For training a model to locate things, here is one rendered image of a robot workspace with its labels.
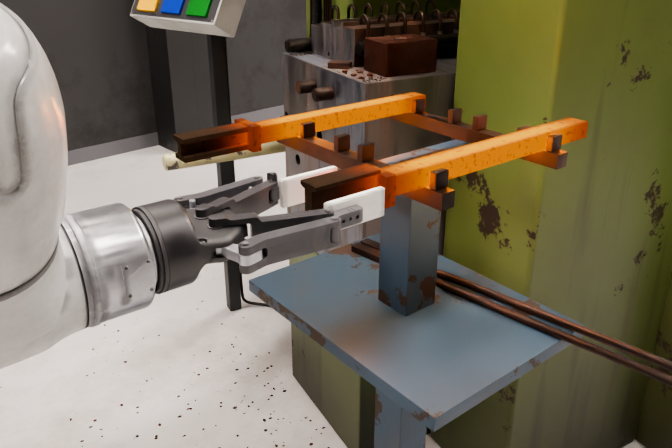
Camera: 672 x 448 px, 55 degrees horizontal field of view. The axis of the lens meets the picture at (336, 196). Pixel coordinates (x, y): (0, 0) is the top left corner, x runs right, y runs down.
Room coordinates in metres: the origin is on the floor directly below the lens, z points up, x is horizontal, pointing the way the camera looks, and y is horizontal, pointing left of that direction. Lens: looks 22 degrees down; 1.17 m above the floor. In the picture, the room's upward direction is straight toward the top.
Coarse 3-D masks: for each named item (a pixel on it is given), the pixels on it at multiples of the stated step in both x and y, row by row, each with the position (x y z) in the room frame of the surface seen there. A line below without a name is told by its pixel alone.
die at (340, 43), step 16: (320, 32) 1.48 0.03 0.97; (336, 32) 1.41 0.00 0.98; (352, 32) 1.35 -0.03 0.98; (384, 32) 1.37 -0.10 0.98; (400, 32) 1.39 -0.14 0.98; (416, 32) 1.41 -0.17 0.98; (432, 32) 1.43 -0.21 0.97; (448, 32) 1.45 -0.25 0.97; (320, 48) 1.48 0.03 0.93; (336, 48) 1.41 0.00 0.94; (352, 48) 1.35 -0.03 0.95; (448, 48) 1.46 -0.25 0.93; (352, 64) 1.35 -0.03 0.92
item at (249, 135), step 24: (408, 96) 0.98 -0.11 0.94; (240, 120) 0.82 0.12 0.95; (264, 120) 0.84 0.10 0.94; (288, 120) 0.84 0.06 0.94; (312, 120) 0.86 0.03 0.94; (336, 120) 0.88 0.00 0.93; (360, 120) 0.91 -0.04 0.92; (192, 144) 0.76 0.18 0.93; (216, 144) 0.78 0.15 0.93; (240, 144) 0.80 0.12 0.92
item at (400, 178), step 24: (576, 120) 0.84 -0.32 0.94; (480, 144) 0.74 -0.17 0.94; (504, 144) 0.74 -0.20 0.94; (528, 144) 0.76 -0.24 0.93; (360, 168) 0.62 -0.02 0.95; (384, 168) 0.65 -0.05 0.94; (408, 168) 0.65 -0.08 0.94; (432, 168) 0.66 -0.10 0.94; (456, 168) 0.68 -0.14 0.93; (480, 168) 0.71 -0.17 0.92; (312, 192) 0.57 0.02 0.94; (336, 192) 0.59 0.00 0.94
